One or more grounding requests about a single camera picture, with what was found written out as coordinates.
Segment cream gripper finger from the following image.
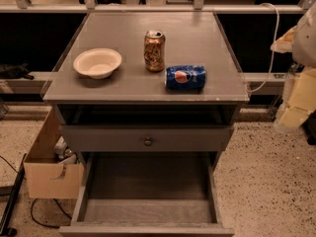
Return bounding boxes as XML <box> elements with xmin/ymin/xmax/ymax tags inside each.
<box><xmin>271</xmin><ymin>27</ymin><xmax>296</xmax><ymax>53</ymax></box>
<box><xmin>274</xmin><ymin>67</ymin><xmax>316</xmax><ymax>133</ymax></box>

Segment black floor cable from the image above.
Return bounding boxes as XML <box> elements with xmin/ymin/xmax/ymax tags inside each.
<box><xmin>30</xmin><ymin>197</ymin><xmax>73</xmax><ymax>229</ymax></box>

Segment black object on rail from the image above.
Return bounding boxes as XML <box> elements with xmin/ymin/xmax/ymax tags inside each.
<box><xmin>0</xmin><ymin>63</ymin><xmax>34</xmax><ymax>80</ymax></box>

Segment closed grey drawer with knob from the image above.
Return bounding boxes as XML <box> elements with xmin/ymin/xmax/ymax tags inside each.
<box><xmin>59</xmin><ymin>125</ymin><xmax>234</xmax><ymax>152</ymax></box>

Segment black bar on floor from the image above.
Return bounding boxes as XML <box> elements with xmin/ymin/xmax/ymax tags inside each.
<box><xmin>0</xmin><ymin>155</ymin><xmax>26</xmax><ymax>237</ymax></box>

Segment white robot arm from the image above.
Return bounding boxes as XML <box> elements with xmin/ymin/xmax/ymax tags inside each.
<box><xmin>271</xmin><ymin>4</ymin><xmax>316</xmax><ymax>133</ymax></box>

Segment blue pepsi can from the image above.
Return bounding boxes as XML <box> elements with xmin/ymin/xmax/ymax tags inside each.
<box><xmin>165</xmin><ymin>65</ymin><xmax>206</xmax><ymax>90</ymax></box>

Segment open grey lower drawer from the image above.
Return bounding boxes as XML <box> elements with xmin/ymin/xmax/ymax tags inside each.
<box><xmin>60</xmin><ymin>152</ymin><xmax>234</xmax><ymax>237</ymax></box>

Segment white cable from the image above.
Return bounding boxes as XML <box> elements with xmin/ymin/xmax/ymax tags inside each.
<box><xmin>246</xmin><ymin>2</ymin><xmax>280</xmax><ymax>95</ymax></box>

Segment white items in box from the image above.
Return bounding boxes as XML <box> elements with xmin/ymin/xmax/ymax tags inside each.
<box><xmin>53</xmin><ymin>136</ymin><xmax>77</xmax><ymax>164</ymax></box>

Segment gold soda can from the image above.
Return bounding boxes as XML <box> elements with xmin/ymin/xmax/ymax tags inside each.
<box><xmin>143</xmin><ymin>30</ymin><xmax>166</xmax><ymax>72</ymax></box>

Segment grey drawer cabinet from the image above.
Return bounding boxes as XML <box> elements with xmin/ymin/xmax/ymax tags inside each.
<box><xmin>42</xmin><ymin>11</ymin><xmax>250</xmax><ymax>170</ymax></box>

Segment white paper bowl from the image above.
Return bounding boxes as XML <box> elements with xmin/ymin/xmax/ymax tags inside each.
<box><xmin>73</xmin><ymin>48</ymin><xmax>122</xmax><ymax>79</ymax></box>

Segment metal clamp bracket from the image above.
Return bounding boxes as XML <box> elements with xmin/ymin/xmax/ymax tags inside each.
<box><xmin>274</xmin><ymin>62</ymin><xmax>302</xmax><ymax>79</ymax></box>

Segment cardboard box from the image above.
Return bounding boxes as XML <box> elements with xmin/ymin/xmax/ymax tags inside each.
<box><xmin>24</xmin><ymin>110</ymin><xmax>84</xmax><ymax>199</ymax></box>

